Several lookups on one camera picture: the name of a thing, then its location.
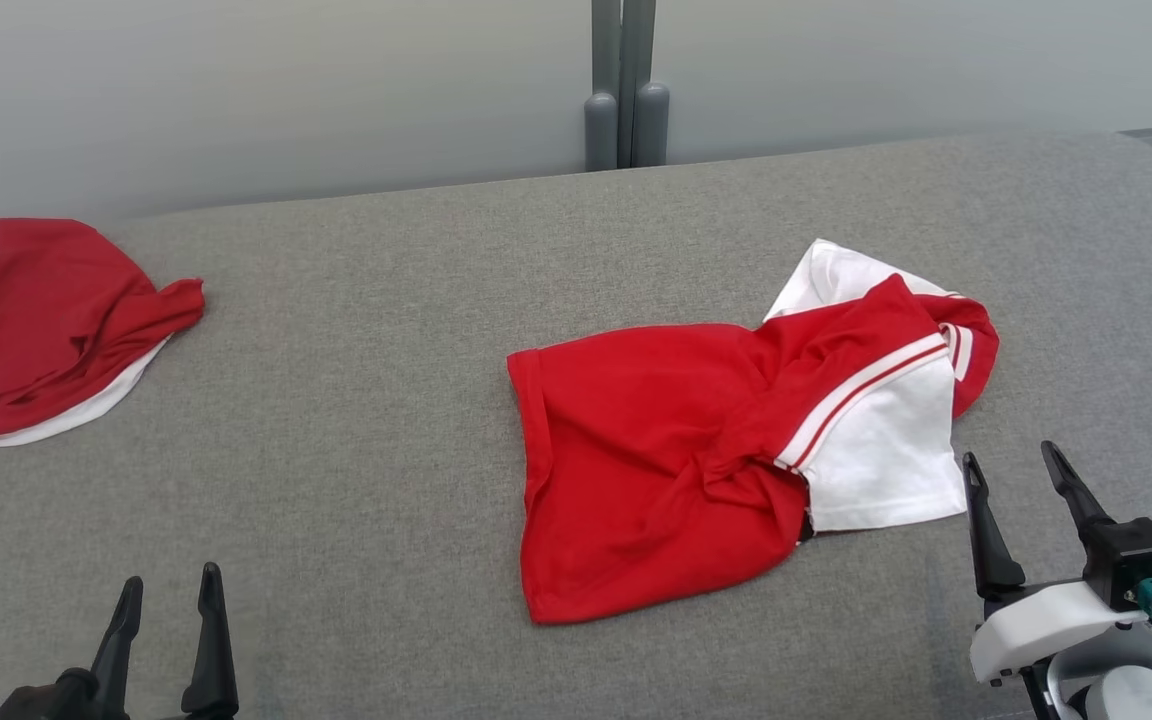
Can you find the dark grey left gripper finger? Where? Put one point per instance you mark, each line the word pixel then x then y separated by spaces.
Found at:
pixel 116 650
pixel 211 660

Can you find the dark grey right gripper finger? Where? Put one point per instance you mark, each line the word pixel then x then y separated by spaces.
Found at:
pixel 1076 500
pixel 991 550

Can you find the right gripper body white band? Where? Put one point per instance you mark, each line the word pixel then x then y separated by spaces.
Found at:
pixel 1036 630

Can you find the red shorts with white stripe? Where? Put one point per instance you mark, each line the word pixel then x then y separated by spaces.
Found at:
pixel 46 320

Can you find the red shirt with white sleeves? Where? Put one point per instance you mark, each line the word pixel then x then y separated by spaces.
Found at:
pixel 656 460

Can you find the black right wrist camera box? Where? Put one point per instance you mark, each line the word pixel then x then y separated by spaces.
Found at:
pixel 1131 555

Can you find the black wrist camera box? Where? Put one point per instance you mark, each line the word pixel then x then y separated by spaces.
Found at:
pixel 1131 555
pixel 46 700

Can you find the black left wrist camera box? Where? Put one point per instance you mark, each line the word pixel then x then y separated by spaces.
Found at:
pixel 46 700

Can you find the grey metal partition post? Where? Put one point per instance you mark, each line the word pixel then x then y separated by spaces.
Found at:
pixel 626 80

